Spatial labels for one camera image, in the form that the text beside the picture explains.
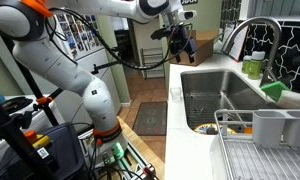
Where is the tall green soap bottle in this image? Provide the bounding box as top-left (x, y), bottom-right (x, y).
top-left (247, 50), bottom-right (267, 80)

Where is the black tripod with orange clamp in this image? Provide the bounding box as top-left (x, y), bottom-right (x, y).
top-left (3, 39), bottom-right (123, 127)

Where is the patterned floor rug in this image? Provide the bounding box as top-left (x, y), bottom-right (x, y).
top-left (132, 101), bottom-right (168, 137)

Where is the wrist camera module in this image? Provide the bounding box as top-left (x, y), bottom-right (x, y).
top-left (177, 9), bottom-right (198, 22)

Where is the curved steel faucet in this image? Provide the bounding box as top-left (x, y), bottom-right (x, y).
top-left (220, 16), bottom-right (283, 88)

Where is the white stove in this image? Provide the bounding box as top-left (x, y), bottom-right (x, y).
top-left (0, 94), bottom-right (66, 168)

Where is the window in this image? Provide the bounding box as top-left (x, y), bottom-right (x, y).
top-left (248, 0), bottom-right (300, 19)

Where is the clear plastic cup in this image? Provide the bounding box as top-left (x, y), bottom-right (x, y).
top-left (169, 86), bottom-right (183, 102)

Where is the wire dish drying rack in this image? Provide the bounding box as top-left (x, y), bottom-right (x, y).
top-left (213, 109), bottom-right (300, 180)

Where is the stainless steel sink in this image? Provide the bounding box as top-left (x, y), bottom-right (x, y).
top-left (180, 68), bottom-right (281, 135)

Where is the cardboard box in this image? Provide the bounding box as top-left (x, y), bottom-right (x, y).
top-left (169, 29), bottom-right (219, 67)

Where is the fridge photo collage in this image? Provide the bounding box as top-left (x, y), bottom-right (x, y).
top-left (54, 13), bottom-right (103, 61)

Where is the white drainboard tray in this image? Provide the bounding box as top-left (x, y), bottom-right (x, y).
top-left (209, 133), bottom-right (231, 180)

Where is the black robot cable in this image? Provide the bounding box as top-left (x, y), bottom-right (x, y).
top-left (44, 7), bottom-right (194, 72)

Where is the short green soap bottle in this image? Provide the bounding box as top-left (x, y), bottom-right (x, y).
top-left (241, 54), bottom-right (253, 75)

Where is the orange cable clip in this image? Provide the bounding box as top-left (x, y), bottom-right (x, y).
top-left (21, 0), bottom-right (54, 18)

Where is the framed paper clipboard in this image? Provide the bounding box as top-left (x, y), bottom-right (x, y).
top-left (223, 23), bottom-right (249, 63)

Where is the wire sink grid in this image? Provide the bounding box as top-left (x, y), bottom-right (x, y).
top-left (184, 93), bottom-right (254, 129)

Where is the colourful patterned plate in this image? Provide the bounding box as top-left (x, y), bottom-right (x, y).
top-left (193, 123), bottom-right (238, 136)

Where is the yellow and orange emergency stop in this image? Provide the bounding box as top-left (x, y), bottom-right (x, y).
top-left (23, 129), bottom-right (53, 149)

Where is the metal shoe rack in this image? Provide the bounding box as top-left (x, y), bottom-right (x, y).
top-left (139, 46), bottom-right (166, 80)

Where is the green sponge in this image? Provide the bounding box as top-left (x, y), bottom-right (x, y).
top-left (259, 80), bottom-right (291, 103)

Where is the white refrigerator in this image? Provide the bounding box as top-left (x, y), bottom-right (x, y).
top-left (0, 13), bottom-right (123, 125)

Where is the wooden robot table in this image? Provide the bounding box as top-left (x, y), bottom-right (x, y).
top-left (116, 115), bottom-right (166, 180)

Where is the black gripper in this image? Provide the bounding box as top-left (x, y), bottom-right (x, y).
top-left (169, 25), bottom-right (196, 65)

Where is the thick black camera stand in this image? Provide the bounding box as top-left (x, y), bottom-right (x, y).
top-left (0, 89), bottom-right (59, 180)

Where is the dark blue storage tote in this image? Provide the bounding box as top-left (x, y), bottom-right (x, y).
top-left (0, 122), bottom-right (86, 180)

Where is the grey utensil caddy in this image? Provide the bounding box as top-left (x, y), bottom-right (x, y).
top-left (251, 109), bottom-right (300, 149)

